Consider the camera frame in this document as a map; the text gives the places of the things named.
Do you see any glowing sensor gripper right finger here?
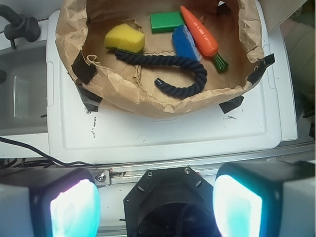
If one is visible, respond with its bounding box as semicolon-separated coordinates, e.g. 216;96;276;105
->
213;161;316;237

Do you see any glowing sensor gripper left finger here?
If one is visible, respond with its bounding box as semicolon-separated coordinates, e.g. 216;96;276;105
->
0;168;101;237

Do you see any orange toy carrot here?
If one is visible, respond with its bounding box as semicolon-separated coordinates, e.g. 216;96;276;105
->
180;5;229;73

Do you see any white plastic bin lid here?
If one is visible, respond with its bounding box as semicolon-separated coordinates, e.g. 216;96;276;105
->
46;0;281;164

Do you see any black tape right lower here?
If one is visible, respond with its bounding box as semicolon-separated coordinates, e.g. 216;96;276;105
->
219;96;244;114

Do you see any black tape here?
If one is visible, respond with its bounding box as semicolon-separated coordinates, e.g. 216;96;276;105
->
76;85;103;112
72;51;97;85
247;54;275;86
219;96;244;114

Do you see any black tape left lower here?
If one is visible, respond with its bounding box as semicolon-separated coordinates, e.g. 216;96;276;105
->
76;85;103;112

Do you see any grey sink basin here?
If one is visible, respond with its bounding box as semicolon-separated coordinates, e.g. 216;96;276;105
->
0;41;47;136

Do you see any black tape left upper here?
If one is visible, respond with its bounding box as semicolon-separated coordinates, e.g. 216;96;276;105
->
72;51;97;85

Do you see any black tape right upper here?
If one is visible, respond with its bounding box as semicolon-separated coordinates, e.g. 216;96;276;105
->
247;54;275;86

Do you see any crumpled brown paper liner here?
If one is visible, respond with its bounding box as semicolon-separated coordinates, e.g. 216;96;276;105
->
56;0;264;119

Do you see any yellow sponge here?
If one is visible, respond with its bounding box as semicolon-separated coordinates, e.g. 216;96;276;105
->
104;23;145;53

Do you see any blue sponge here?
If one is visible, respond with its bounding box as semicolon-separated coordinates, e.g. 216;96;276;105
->
172;25;201;62

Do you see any green rectangular block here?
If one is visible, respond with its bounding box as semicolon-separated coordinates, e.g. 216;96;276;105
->
150;11;185;34

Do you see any aluminium rail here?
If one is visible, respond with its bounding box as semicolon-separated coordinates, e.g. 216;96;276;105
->
89;142;316;187

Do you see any black cable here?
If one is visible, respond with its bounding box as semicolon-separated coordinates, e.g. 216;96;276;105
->
0;137;99;167

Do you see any black octagonal mount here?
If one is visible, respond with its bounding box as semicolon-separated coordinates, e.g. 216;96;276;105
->
123;167;221;237

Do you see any dark navy rope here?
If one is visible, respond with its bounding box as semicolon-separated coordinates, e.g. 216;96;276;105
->
115;49;207;100

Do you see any black faucet handle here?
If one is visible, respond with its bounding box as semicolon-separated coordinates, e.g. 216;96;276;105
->
0;4;41;49

